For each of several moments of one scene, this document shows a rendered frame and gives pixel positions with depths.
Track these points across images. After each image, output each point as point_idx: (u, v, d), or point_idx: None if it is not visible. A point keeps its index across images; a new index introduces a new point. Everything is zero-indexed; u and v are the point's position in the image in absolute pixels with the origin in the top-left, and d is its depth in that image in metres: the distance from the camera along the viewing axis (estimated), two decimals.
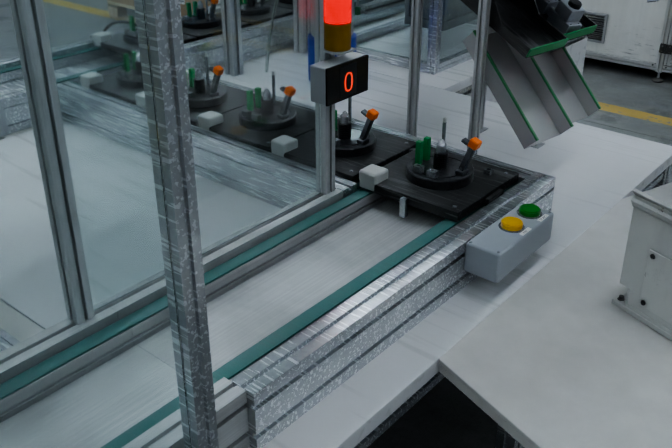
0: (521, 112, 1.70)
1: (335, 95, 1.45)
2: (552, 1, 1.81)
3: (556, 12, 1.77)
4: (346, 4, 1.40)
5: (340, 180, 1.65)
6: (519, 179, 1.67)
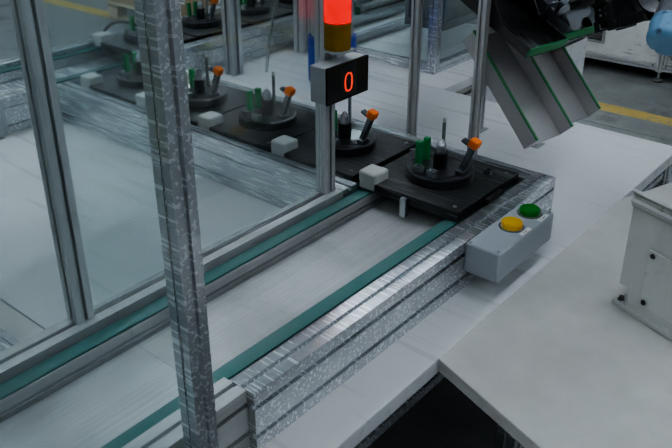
0: (521, 112, 1.70)
1: (335, 95, 1.45)
2: (551, 1, 1.81)
3: (556, 13, 1.77)
4: (346, 4, 1.40)
5: (340, 180, 1.65)
6: (519, 179, 1.67)
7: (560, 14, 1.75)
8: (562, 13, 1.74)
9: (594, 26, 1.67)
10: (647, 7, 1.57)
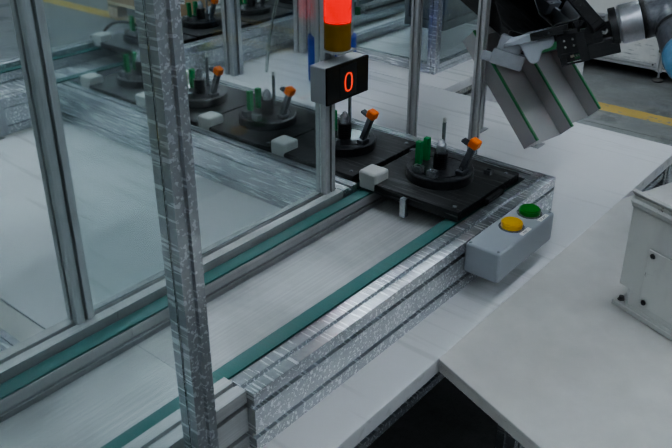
0: (521, 112, 1.70)
1: (335, 95, 1.45)
2: None
3: (500, 50, 1.57)
4: (346, 4, 1.40)
5: (340, 180, 1.65)
6: (519, 179, 1.67)
7: (509, 46, 1.55)
8: (514, 45, 1.54)
9: (561, 59, 1.52)
10: (628, 38, 1.49)
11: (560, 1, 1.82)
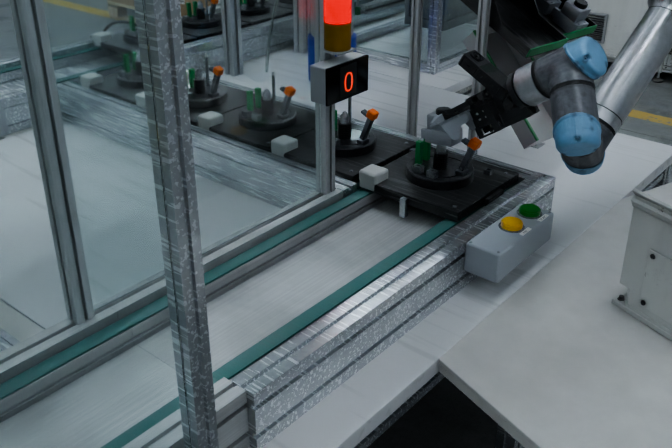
0: None
1: (335, 95, 1.45)
2: (581, 23, 1.77)
3: (430, 129, 1.59)
4: (346, 4, 1.40)
5: (340, 180, 1.65)
6: (519, 179, 1.67)
7: (434, 125, 1.57)
8: (436, 124, 1.56)
9: (477, 132, 1.50)
10: (531, 103, 1.42)
11: (560, 1, 1.82)
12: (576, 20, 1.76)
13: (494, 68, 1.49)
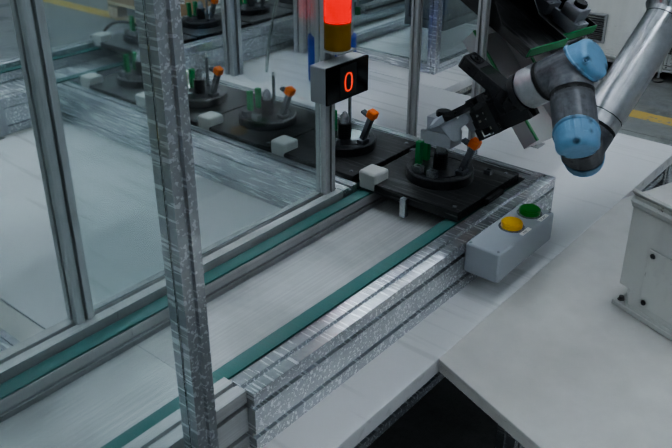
0: None
1: (335, 95, 1.45)
2: (581, 23, 1.77)
3: (430, 130, 1.59)
4: (346, 4, 1.40)
5: (340, 180, 1.65)
6: (519, 179, 1.67)
7: (434, 127, 1.58)
8: (436, 126, 1.56)
9: (477, 134, 1.51)
10: (531, 105, 1.42)
11: (560, 1, 1.82)
12: (576, 20, 1.76)
13: (494, 70, 1.49)
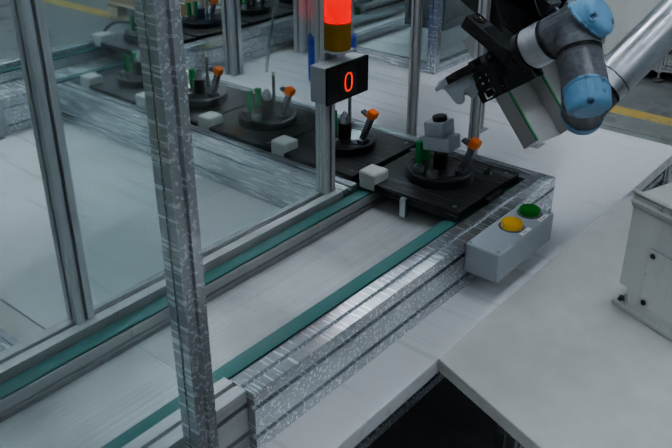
0: (521, 112, 1.70)
1: (335, 95, 1.45)
2: None
3: (428, 136, 1.60)
4: (346, 4, 1.40)
5: (340, 180, 1.65)
6: (519, 179, 1.67)
7: (439, 89, 1.55)
8: (441, 88, 1.54)
9: (479, 96, 1.47)
10: (535, 64, 1.39)
11: (560, 1, 1.82)
12: None
13: (497, 31, 1.46)
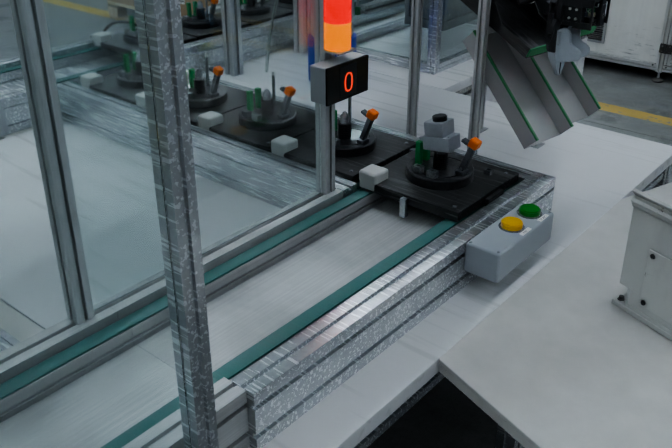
0: (521, 112, 1.70)
1: (335, 95, 1.45)
2: None
3: (428, 136, 1.60)
4: (346, 4, 1.40)
5: (340, 180, 1.65)
6: (519, 179, 1.67)
7: (558, 70, 1.44)
8: (556, 66, 1.43)
9: (582, 28, 1.35)
10: None
11: None
12: None
13: None
